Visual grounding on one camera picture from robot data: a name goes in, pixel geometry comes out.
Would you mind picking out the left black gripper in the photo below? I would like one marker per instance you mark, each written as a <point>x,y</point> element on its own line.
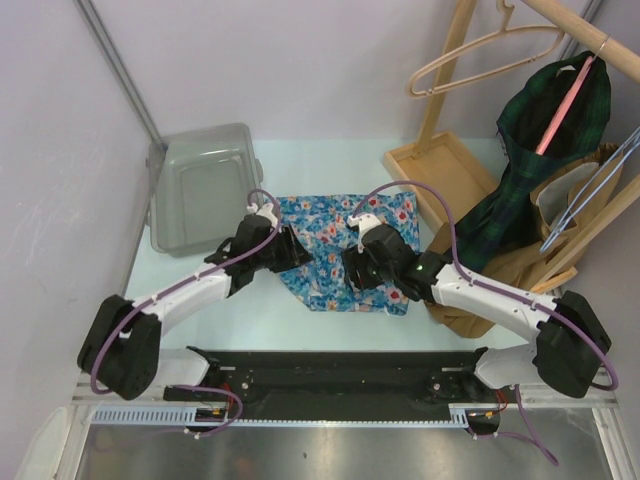
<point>293,251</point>

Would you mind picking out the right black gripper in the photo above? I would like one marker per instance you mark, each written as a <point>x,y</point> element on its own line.
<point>353,261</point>

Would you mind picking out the blue floral garment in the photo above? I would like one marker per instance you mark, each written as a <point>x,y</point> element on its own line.
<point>338,278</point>

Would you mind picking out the dark green garment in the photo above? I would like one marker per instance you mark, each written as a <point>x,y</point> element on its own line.
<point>505,218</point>

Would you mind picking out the light blue wire hanger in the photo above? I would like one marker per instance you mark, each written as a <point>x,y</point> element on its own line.
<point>602,176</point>

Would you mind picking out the pink plastic hanger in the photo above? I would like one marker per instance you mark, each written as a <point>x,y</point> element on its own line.
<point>564,107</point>

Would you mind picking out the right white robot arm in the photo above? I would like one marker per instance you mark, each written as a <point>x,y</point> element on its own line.
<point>565,343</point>

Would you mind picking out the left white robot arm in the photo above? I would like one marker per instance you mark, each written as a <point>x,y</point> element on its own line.
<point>122,351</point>

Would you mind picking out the grey plastic bin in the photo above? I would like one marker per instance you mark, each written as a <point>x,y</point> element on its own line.
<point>199,182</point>

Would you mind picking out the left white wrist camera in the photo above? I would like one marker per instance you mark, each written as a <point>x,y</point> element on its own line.
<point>267,211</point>

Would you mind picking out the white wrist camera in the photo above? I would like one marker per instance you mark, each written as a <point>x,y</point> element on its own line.
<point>362,224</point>
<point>267,211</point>

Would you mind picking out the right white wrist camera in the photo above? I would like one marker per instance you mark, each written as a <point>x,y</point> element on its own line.
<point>362,224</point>

